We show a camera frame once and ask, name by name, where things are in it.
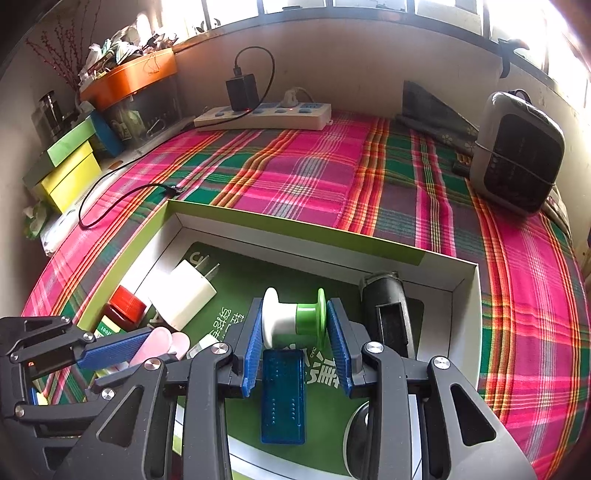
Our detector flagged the black window hook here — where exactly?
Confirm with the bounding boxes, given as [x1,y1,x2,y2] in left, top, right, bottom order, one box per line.
[498,37,530,80]

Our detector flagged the green tissue pack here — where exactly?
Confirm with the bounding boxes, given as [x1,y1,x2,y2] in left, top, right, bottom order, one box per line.
[23,200,52,241]

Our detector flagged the grey black space heater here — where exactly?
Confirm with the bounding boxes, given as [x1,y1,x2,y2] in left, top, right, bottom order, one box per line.
[468,90,567,217]

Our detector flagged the dried red branches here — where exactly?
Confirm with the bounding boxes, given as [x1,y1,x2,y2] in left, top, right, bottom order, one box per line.
[25,0,100,91]

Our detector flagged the red capped small bottle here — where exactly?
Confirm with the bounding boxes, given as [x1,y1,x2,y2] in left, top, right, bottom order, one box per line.
[95,285,148,337]

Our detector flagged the orange tray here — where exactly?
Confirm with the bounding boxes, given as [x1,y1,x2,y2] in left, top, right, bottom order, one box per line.
[79,48,178,112]

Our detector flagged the black power adapter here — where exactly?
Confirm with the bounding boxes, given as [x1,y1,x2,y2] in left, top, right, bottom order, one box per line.
[225,74,259,113]

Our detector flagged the white power strip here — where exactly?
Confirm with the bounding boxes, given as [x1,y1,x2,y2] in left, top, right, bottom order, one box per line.
[193,102,333,133]

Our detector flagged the white and green spool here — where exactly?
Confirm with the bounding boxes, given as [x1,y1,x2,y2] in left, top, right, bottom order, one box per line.
[262,287,327,350]

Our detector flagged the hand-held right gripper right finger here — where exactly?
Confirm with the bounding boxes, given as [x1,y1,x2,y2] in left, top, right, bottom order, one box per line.
[326,298,539,480]

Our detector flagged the clutter pile in tray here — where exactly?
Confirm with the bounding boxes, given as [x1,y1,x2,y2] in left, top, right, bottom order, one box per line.
[78,14,177,88]

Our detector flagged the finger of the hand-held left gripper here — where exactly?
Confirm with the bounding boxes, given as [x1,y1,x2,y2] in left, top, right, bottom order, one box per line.
[0,316,156,371]
[11,366,149,421]

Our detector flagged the dark folded cloth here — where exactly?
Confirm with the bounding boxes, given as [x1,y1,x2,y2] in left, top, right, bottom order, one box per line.
[394,79,481,156]

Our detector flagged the blue transparent usb tester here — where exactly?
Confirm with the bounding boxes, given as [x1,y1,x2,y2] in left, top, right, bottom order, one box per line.
[260,348,306,446]

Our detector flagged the white charger plug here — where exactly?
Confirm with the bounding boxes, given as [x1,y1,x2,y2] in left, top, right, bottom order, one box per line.
[136,259,221,332]

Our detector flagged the white plug with cord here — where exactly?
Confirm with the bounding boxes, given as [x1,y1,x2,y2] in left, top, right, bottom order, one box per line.
[281,87,320,109]

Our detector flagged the plaid blanket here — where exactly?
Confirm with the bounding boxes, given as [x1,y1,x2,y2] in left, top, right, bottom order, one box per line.
[21,111,591,480]

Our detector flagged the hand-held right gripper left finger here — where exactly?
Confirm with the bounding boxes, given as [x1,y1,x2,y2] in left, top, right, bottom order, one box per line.
[53,298,265,480]

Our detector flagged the black round lid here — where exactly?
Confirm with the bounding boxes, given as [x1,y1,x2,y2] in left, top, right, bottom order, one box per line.
[344,400,385,480]

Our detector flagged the green cardboard box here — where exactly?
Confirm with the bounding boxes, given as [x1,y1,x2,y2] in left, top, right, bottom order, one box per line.
[44,198,482,480]

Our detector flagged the glass jar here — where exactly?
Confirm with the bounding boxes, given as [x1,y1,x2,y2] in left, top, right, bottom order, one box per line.
[31,91,80,144]

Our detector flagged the black adapter cable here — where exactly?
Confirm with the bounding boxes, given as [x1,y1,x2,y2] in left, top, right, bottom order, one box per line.
[233,46,277,112]

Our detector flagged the black rectangular device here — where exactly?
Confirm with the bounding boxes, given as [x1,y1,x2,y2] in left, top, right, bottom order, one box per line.
[359,271,419,359]

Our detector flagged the blue box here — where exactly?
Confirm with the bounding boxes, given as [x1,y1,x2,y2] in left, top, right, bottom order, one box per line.
[90,111,126,158]

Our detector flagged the light pink case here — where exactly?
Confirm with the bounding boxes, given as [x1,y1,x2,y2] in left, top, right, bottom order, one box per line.
[130,328,174,368]

